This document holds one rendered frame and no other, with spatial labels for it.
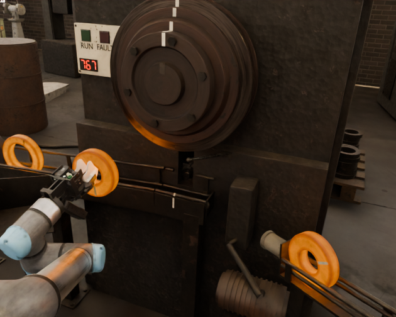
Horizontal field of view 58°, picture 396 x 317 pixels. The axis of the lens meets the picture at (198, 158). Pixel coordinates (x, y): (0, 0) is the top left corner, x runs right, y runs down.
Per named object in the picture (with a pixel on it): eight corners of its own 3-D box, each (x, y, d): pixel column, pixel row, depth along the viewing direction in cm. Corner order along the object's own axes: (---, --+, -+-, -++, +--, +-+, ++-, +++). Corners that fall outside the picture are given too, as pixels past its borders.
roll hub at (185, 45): (131, 119, 115) (127, 27, 104) (212, 134, 106) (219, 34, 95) (121, 124, 110) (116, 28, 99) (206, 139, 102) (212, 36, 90)
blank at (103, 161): (74, 146, 115) (67, 150, 112) (115, 149, 109) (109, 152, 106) (83, 190, 120) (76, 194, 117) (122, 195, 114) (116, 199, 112)
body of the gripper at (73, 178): (83, 167, 101) (56, 195, 92) (91, 189, 106) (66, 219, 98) (61, 162, 104) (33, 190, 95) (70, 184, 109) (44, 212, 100)
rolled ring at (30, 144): (-5, 139, 150) (1, 136, 153) (12, 179, 156) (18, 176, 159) (27, 133, 143) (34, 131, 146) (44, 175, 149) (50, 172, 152)
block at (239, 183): (232, 229, 133) (237, 172, 123) (253, 234, 131) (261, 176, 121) (223, 246, 124) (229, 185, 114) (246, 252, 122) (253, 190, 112)
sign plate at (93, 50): (82, 72, 138) (77, 22, 131) (141, 80, 130) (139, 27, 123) (77, 73, 137) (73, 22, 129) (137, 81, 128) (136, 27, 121)
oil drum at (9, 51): (19, 115, 417) (5, 34, 380) (61, 123, 398) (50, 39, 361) (-27, 131, 366) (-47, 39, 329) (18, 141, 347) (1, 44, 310)
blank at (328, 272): (305, 283, 104) (297, 288, 102) (290, 231, 106) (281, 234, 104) (347, 290, 90) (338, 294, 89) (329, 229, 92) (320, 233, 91)
